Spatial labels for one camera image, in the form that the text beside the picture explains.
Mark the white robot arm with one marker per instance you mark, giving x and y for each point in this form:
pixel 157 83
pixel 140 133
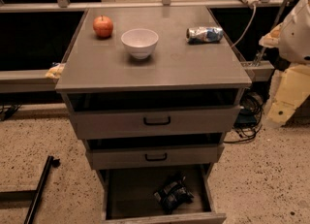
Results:
pixel 292 38

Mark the white bowl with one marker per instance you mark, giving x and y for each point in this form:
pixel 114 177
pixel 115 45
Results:
pixel 139 43

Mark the bottom grey drawer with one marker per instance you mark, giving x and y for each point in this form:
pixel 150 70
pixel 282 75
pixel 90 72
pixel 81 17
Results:
pixel 129 197

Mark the crushed silver blue can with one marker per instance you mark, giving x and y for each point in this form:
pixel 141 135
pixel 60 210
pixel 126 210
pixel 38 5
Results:
pixel 203 35

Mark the blue chip bag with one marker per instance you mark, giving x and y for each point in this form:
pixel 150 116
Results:
pixel 173 194

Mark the top grey drawer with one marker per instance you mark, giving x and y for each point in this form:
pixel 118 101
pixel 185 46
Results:
pixel 102 115

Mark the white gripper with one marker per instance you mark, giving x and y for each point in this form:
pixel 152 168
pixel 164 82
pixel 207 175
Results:
pixel 296 42

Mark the grey drawer cabinet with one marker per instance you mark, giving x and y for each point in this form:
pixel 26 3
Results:
pixel 97 64

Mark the grey metal ledge rail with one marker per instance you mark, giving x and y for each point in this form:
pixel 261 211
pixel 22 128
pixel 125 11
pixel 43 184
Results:
pixel 25 81

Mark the middle grey drawer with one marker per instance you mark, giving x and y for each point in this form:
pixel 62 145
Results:
pixel 154 151

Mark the black metal bar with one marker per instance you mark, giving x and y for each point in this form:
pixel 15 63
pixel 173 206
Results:
pixel 30 216

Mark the red apple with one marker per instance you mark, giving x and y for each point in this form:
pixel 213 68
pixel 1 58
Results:
pixel 103 26

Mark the yellow sponge on ledge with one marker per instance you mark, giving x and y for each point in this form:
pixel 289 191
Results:
pixel 55 72

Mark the grey drawer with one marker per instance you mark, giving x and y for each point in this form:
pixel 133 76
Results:
pixel 154 151
pixel 102 115
pixel 129 197

